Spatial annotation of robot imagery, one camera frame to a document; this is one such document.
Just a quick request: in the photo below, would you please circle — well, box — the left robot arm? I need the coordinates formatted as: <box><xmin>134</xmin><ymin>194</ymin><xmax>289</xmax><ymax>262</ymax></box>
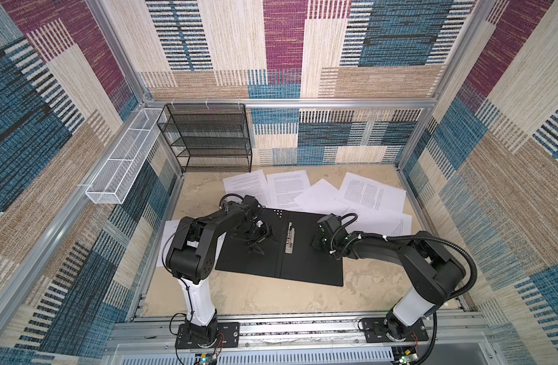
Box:
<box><xmin>162</xmin><ymin>193</ymin><xmax>273</xmax><ymax>348</ymax></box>

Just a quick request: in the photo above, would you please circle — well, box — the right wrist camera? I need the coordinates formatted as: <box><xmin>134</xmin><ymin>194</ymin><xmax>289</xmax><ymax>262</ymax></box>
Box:
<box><xmin>317</xmin><ymin>214</ymin><xmax>341</xmax><ymax>237</ymax></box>

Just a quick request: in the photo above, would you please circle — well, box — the white paper technical drawing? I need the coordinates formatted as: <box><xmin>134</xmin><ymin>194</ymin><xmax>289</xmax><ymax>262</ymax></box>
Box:
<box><xmin>156</xmin><ymin>220</ymin><xmax>226</xmax><ymax>268</ymax></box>

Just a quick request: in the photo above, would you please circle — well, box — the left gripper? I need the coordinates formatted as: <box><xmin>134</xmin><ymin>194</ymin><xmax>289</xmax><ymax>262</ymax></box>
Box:
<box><xmin>237</xmin><ymin>223</ymin><xmax>279</xmax><ymax>253</ymax></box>

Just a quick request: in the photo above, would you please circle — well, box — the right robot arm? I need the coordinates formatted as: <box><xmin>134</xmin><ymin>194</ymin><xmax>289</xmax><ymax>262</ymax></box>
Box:
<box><xmin>312</xmin><ymin>213</ymin><xmax>477</xmax><ymax>342</ymax></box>

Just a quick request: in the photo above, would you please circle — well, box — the orange black file folder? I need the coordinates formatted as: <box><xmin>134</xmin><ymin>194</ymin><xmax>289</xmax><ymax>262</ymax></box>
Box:
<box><xmin>215</xmin><ymin>208</ymin><xmax>344</xmax><ymax>287</ymax></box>

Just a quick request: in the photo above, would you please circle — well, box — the blank-side white sheet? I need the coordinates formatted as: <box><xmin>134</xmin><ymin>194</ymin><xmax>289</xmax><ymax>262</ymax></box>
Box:
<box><xmin>294</xmin><ymin>179</ymin><xmax>349</xmax><ymax>216</ymax></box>

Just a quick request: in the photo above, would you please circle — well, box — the black wire mesh shelf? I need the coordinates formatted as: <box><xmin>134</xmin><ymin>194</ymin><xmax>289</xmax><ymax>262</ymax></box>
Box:
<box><xmin>157</xmin><ymin>103</ymin><xmax>253</xmax><ymax>173</ymax></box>

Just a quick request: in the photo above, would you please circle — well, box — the far right printed sheet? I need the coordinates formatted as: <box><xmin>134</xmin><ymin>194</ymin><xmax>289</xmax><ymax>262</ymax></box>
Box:
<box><xmin>335</xmin><ymin>173</ymin><xmax>406</xmax><ymax>213</ymax></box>

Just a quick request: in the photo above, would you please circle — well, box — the white wire mesh basket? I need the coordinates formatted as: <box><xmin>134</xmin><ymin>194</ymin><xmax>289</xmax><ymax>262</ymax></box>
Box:
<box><xmin>85</xmin><ymin>108</ymin><xmax>162</xmax><ymax>205</ymax></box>

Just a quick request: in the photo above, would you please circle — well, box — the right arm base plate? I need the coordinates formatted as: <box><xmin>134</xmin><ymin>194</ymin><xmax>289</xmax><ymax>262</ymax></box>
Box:
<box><xmin>357</xmin><ymin>317</ymin><xmax>429</xmax><ymax>343</ymax></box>

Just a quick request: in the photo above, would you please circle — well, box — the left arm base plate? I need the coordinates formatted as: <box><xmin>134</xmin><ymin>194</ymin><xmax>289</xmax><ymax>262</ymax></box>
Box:
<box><xmin>174</xmin><ymin>322</ymin><xmax>240</xmax><ymax>350</ymax></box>

